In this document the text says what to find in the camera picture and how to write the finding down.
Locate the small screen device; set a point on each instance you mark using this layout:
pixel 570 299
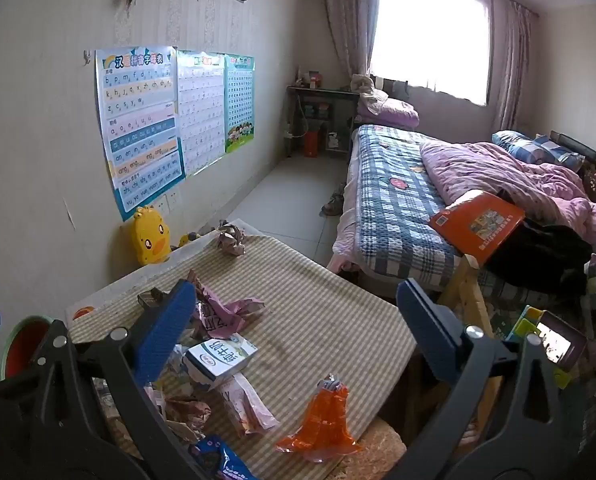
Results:
pixel 560 345

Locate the yellow duck toy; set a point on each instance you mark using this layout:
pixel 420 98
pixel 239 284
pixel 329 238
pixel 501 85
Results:
pixel 150 235

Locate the blue letter wall poster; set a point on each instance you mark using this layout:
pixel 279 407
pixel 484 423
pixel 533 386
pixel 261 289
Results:
pixel 138 130

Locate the white chart wall poster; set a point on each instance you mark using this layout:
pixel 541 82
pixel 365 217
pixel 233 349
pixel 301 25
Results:
pixel 200 110

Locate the blue plaid pillow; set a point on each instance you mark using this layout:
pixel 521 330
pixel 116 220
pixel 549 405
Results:
pixel 523 147

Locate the green plastic toy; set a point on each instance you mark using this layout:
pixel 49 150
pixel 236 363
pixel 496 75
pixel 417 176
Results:
pixel 523 322

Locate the white wall outlet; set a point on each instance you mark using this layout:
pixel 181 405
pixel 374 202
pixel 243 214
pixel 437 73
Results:
pixel 170 202

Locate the brown wrapper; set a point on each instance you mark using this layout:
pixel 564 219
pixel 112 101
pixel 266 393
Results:
pixel 185 412

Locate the orange red box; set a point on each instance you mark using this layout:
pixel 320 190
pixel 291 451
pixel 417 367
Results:
pixel 483 225

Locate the green bin with red inside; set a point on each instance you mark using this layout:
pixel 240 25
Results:
pixel 25 350

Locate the beige crumpled cloth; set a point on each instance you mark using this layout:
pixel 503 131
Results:
pixel 365 85

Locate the white table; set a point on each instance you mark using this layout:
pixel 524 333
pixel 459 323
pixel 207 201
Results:
pixel 113 285

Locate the orange plastic wrapper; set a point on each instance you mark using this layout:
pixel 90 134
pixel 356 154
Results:
pixel 323 425

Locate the yellow toy truck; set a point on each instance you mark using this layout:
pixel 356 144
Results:
pixel 188 239

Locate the green striped table mat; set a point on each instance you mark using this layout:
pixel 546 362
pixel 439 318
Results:
pixel 318 320

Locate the pair of shoes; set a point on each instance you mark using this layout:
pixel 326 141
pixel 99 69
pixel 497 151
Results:
pixel 334 202

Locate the small dark wrapper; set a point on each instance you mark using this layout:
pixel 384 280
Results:
pixel 149 300

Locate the bright window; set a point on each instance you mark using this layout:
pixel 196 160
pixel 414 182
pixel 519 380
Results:
pixel 428 35

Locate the green number wall poster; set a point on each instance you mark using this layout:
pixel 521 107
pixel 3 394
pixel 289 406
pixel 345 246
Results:
pixel 239 105

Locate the dark corner shelf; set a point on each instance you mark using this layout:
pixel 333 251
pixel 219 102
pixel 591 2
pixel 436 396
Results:
pixel 323 91

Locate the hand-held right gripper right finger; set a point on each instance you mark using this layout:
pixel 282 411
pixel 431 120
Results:
pixel 428 330

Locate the red white box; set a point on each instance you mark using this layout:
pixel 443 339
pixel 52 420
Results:
pixel 315 79

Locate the paper ball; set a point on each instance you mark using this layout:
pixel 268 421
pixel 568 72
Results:
pixel 232 240

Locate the dark wooden headboard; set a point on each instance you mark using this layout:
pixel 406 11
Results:
pixel 595 165

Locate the pink quilt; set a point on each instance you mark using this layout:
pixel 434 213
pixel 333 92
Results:
pixel 493 175

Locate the dark blue snack wrapper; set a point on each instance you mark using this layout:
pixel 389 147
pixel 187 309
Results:
pixel 218 460

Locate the white blue milk carton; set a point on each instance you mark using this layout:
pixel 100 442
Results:
pixel 218 360

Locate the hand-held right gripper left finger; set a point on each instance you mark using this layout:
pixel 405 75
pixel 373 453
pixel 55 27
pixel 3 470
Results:
pixel 165 327

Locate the wooden stool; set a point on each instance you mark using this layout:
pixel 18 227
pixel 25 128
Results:
pixel 470 295

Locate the pink printed paper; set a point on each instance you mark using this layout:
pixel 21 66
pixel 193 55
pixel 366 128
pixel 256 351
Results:
pixel 228 312

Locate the small red bin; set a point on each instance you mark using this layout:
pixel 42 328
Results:
pixel 311 144

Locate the folded purple blanket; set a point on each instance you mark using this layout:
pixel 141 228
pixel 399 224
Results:
pixel 388 110

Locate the bed with plaid quilt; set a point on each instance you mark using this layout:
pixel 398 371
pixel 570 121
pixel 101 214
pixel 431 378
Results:
pixel 388 200

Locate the patterned window curtain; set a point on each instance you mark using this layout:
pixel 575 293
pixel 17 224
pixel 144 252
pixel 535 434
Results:
pixel 350 20
pixel 515 70

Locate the black cloth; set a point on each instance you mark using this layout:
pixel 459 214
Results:
pixel 543 260

